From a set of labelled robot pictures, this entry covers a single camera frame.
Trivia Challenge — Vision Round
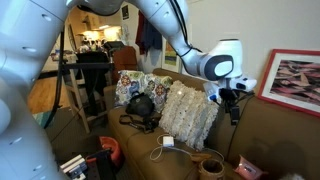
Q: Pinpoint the black camera bag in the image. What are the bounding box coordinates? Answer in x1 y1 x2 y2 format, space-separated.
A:
126 92 154 117

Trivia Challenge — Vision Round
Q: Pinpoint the pink pouch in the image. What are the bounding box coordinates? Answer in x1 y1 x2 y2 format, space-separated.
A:
234 155 267 180

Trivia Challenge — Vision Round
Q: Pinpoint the framed picture white mat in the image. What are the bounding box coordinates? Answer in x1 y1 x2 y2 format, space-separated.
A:
162 39 182 73

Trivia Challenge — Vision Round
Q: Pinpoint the red framed picture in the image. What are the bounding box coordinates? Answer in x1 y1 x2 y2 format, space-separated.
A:
258 49 320 117

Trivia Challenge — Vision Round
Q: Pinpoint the white shaggy pillow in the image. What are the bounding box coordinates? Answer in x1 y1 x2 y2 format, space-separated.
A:
159 81 219 150

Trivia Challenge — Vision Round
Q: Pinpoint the colourful floral pillow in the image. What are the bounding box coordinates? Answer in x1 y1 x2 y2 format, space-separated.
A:
115 70 173 113

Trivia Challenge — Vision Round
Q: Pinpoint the orange helmet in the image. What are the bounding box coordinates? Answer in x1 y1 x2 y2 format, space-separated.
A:
99 136 124 168

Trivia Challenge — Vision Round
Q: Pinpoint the white charger cable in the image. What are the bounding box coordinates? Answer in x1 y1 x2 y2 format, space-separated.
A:
149 133 226 164

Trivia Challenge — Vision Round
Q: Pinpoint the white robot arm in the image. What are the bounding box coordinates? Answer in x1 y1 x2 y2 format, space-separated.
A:
0 0 257 180

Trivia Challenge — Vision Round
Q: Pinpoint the books stack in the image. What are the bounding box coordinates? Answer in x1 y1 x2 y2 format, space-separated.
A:
60 155 87 180

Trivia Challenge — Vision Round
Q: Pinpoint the brown leather sofa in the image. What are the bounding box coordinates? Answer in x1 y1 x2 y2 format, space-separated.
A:
103 68 320 180

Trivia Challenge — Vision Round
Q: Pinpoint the hanging dark jacket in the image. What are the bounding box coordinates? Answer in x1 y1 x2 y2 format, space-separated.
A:
135 11 162 55

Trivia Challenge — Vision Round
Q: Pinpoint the white power adapter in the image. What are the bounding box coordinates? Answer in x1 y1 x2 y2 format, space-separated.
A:
163 136 174 147

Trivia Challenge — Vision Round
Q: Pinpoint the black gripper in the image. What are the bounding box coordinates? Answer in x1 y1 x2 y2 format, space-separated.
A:
219 88 254 126

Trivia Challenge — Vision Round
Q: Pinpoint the black camera with strap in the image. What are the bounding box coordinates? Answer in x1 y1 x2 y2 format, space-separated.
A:
119 115 160 134

